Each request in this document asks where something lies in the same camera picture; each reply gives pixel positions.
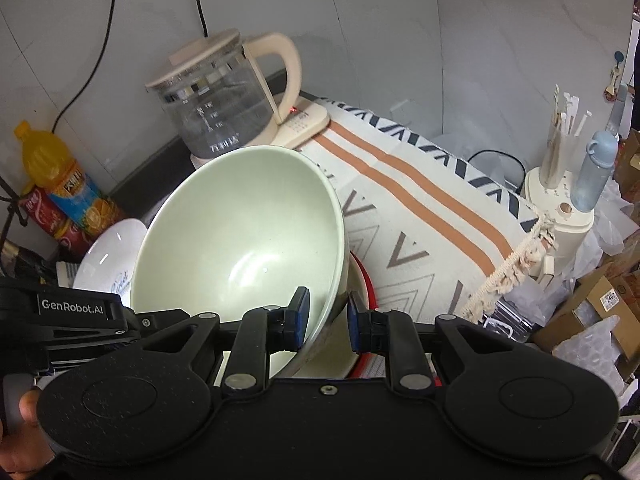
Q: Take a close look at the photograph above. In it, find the patterned cream cloth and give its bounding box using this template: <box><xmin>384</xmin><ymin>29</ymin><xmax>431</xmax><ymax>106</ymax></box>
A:
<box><xmin>295</xmin><ymin>94</ymin><xmax>559</xmax><ymax>324</ymax></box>

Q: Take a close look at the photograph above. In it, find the person's left hand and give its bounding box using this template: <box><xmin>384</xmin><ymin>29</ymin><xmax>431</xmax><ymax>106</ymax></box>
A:
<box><xmin>0</xmin><ymin>389</ymin><xmax>57</xmax><ymax>480</ymax></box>

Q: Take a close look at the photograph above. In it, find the glass kettle cream handle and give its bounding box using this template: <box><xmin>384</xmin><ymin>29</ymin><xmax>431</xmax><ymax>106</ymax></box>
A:
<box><xmin>145</xmin><ymin>30</ymin><xmax>301</xmax><ymax>161</ymax></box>

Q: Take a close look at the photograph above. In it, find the pale blue water bottle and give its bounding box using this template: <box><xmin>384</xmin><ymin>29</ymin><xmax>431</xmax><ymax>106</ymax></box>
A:
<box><xmin>570</xmin><ymin>130</ymin><xmax>621</xmax><ymax>214</ymax></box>

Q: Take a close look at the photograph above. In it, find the bundle of wrapped straws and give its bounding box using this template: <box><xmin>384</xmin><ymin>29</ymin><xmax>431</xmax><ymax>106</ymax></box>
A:
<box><xmin>547</xmin><ymin>84</ymin><xmax>596</xmax><ymax>138</ymax></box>

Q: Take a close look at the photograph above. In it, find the red rimmed bowl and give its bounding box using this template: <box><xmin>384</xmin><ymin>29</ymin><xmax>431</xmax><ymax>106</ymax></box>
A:
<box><xmin>292</xmin><ymin>251</ymin><xmax>443</xmax><ymax>390</ymax></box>

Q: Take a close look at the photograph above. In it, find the pale green bowl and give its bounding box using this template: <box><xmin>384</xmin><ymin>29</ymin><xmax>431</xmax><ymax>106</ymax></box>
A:
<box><xmin>129</xmin><ymin>145</ymin><xmax>349</xmax><ymax>379</ymax></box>

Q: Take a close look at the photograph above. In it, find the red soda can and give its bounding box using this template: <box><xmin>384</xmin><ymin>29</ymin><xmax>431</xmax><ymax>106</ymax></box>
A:
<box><xmin>52</xmin><ymin>217</ymin><xmax>99</xmax><ymax>264</ymax></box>
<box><xmin>20</xmin><ymin>185</ymin><xmax>69</xmax><ymax>241</ymax></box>

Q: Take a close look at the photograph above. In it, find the clear plastic bag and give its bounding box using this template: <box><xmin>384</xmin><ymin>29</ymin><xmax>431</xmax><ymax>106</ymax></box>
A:
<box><xmin>594</xmin><ymin>179</ymin><xmax>640</xmax><ymax>262</ymax></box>

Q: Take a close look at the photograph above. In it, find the black appliance cable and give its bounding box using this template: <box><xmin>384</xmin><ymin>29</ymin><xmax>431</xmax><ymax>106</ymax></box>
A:
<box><xmin>469</xmin><ymin>149</ymin><xmax>527</xmax><ymax>192</ymax></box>

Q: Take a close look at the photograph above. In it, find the orange juice bottle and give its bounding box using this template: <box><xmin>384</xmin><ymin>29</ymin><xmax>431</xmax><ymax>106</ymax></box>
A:
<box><xmin>13</xmin><ymin>120</ymin><xmax>129</xmax><ymax>239</ymax></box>

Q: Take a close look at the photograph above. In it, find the brown cardboard box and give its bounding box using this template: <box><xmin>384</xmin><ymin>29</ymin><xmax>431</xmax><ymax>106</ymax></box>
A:
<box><xmin>532</xmin><ymin>259</ymin><xmax>640</xmax><ymax>377</ymax></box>

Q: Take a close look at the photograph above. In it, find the clear plastic container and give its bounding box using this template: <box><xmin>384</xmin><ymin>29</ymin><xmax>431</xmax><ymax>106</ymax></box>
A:
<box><xmin>484</xmin><ymin>300</ymin><xmax>537</xmax><ymax>346</ymax></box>

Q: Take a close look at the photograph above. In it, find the cream blender base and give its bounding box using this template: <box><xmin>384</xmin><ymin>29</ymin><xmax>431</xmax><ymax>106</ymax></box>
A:
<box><xmin>520</xmin><ymin>164</ymin><xmax>596</xmax><ymax>282</ymax></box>

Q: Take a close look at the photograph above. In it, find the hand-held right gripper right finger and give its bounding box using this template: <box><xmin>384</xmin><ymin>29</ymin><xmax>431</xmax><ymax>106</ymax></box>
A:
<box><xmin>347</xmin><ymin>291</ymin><xmax>550</xmax><ymax>394</ymax></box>

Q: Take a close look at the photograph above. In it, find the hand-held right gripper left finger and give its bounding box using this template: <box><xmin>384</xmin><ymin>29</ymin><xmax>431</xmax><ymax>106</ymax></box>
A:
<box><xmin>141</xmin><ymin>286</ymin><xmax>311</xmax><ymax>394</ymax></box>

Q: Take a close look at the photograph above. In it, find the bubble wrap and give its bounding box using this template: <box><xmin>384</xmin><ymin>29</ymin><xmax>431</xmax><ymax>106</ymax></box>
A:
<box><xmin>554</xmin><ymin>319</ymin><xmax>640</xmax><ymax>397</ymax></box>

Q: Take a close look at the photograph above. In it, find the black wall cable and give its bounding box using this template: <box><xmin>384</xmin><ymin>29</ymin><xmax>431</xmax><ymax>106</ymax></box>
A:
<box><xmin>47</xmin><ymin>0</ymin><xmax>119</xmax><ymax>131</ymax></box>

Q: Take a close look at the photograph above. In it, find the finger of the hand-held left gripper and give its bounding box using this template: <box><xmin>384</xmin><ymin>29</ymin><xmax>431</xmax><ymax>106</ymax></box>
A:
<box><xmin>120</xmin><ymin>309</ymin><xmax>195</xmax><ymax>344</ymax></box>

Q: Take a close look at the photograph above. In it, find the clear plastic cup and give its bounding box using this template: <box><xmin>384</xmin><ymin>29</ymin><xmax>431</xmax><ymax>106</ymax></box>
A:
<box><xmin>539</xmin><ymin>119</ymin><xmax>587</xmax><ymax>187</ymax></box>

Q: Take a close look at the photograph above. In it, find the cream kettle base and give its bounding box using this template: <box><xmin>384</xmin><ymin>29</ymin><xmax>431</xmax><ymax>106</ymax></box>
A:
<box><xmin>192</xmin><ymin>94</ymin><xmax>331</xmax><ymax>169</ymax></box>

